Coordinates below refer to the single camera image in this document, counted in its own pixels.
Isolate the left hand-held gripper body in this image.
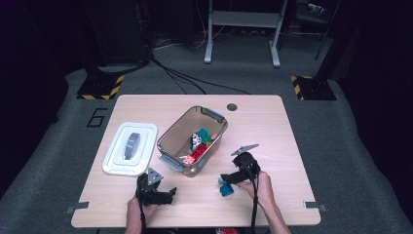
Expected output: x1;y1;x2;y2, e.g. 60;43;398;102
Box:
134;167;165;207

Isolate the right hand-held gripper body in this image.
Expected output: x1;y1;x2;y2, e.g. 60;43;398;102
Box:
231;143;262;183

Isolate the dark teal building block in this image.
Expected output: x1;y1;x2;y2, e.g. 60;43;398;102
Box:
219;184;235;198

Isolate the large red building block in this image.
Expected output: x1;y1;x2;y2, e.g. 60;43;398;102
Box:
191;145;207;160

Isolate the transparent brown storage box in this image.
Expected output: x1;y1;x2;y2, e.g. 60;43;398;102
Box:
156;104;229;178

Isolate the person's left hand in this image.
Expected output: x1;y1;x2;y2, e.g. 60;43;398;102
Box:
126;195;159;219

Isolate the person's right hand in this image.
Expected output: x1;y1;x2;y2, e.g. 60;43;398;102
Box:
235;170;276;209

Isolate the white bin lid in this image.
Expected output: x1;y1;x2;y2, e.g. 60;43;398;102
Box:
101;121;159;177

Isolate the black yellow striped stand base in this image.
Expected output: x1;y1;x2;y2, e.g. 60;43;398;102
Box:
290;75;338;101
76;75;126;100

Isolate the dark curtain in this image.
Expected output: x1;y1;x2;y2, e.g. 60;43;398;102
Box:
0;0;86;196
337;0;413;222

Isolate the black cabinet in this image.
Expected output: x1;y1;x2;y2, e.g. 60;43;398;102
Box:
81;0;154;66

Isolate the small grey device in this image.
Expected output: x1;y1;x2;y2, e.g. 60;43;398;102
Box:
306;2;326;17

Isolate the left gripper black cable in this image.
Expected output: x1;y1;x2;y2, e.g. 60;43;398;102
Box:
135;186;148;234

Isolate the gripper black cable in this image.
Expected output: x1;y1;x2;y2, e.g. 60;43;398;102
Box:
242;160;261;234
135;186;148;234

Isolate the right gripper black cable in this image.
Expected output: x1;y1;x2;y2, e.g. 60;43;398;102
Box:
242;160;261;234

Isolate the grey table bracket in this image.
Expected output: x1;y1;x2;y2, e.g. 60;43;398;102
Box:
303;200;327;213
65;201;90;215

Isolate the thin black floor cable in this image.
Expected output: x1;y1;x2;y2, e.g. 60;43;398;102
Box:
149;55;251;96

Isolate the white metal desk frame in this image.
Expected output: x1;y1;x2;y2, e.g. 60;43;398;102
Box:
204;0;289;68

